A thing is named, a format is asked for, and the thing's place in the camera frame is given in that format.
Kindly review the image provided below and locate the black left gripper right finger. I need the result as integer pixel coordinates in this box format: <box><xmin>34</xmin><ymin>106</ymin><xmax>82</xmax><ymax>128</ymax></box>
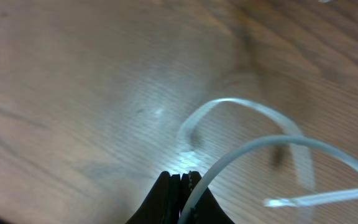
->
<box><xmin>181</xmin><ymin>171</ymin><xmax>234</xmax><ymax>224</ymax></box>

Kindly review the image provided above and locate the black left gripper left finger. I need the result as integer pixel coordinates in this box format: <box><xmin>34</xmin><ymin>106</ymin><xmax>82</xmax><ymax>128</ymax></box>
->
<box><xmin>126</xmin><ymin>171</ymin><xmax>181</xmax><ymax>224</ymax></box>

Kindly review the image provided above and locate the white cable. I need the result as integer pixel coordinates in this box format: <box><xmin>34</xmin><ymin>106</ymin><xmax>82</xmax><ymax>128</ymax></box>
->
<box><xmin>176</xmin><ymin>97</ymin><xmax>358</xmax><ymax>224</ymax></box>

